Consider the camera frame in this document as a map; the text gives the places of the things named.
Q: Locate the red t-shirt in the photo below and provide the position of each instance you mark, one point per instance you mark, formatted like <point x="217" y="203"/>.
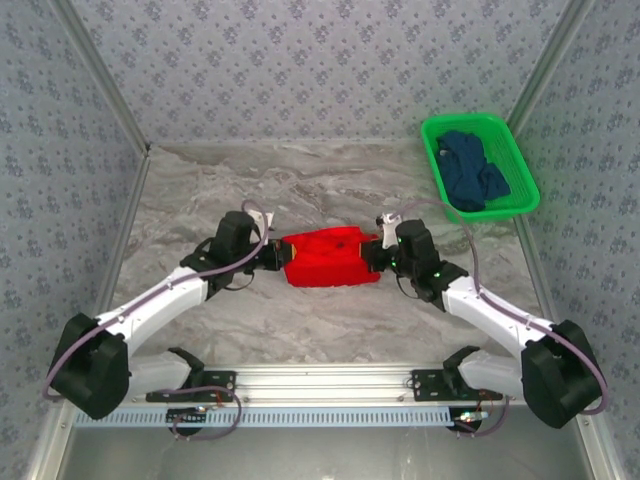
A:
<point x="325" y="265"/>

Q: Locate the green plastic basket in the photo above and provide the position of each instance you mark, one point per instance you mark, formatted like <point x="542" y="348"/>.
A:
<point x="510" y="150"/>

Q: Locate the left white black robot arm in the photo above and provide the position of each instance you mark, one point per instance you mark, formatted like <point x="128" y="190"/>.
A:
<point x="155" y="305"/>

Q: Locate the dark blue garment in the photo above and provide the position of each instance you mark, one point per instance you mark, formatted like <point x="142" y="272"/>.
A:
<point x="465" y="170"/>

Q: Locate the small black circuit board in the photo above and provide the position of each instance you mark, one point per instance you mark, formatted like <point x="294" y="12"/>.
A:
<point x="470" y="427"/>
<point x="187" y="427"/>

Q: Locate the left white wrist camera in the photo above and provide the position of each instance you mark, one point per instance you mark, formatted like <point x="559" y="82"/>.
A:
<point x="265" y="217"/>

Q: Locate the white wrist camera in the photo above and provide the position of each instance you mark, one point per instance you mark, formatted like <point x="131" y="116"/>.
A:
<point x="265" y="217"/>
<point x="387" y="220"/>

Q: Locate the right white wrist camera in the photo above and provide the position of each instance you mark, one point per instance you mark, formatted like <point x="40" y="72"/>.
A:
<point x="387" y="220"/>

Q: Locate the aluminium table side rail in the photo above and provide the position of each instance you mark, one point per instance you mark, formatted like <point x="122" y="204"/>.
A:
<point x="134" y="200"/>

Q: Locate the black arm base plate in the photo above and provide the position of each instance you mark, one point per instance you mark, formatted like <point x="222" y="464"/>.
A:
<point x="425" y="382"/>
<point x="225" y="382"/>

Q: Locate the wide aluminium mounting rail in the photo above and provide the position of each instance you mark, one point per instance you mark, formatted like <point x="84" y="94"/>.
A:
<point x="325" y="382"/>

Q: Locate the slanted aluminium frame post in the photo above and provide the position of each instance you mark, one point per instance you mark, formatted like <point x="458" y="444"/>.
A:
<point x="106" y="75"/>
<point x="540" y="75"/>

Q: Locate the aluminium frame leg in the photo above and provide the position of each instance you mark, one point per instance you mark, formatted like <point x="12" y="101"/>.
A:
<point x="47" y="445"/>
<point x="595" y="450"/>

